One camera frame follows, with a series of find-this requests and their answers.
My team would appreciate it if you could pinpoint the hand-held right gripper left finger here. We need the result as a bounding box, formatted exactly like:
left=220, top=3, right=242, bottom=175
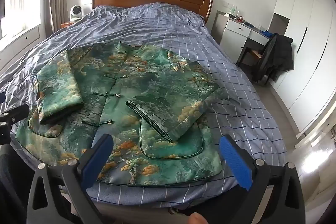
left=26, top=133, right=114, bottom=224

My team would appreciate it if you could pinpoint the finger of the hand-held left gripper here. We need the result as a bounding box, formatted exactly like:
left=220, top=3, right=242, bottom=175
left=0, top=103, right=30, bottom=146

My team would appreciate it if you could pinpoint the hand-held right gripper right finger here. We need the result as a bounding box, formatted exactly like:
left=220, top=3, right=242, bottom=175
left=219, top=135, right=306, bottom=224

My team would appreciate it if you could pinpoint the green patterned padded jacket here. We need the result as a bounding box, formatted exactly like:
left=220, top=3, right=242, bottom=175
left=15, top=40, right=223, bottom=186

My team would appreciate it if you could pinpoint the person's right hand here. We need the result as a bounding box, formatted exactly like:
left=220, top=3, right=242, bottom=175
left=188, top=213, right=208, bottom=224

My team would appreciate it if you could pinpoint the white window-side cabinet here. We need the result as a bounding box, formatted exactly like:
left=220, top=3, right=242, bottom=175
left=0, top=26, right=41, bottom=69

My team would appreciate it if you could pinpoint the wooden chair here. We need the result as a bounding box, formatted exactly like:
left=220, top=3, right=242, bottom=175
left=236, top=46, right=266, bottom=83

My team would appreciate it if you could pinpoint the white desk with drawer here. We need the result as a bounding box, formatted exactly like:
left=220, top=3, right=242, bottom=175
left=214, top=10, right=271, bottom=67

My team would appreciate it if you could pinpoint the small white fan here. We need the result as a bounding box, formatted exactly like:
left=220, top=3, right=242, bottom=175
left=69, top=4, right=84, bottom=22

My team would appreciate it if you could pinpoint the white wardrobe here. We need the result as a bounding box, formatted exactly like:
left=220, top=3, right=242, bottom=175
left=269, top=0, right=334, bottom=132

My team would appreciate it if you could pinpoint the blue checked duvet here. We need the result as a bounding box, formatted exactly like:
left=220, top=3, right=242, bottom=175
left=0, top=2, right=288, bottom=209

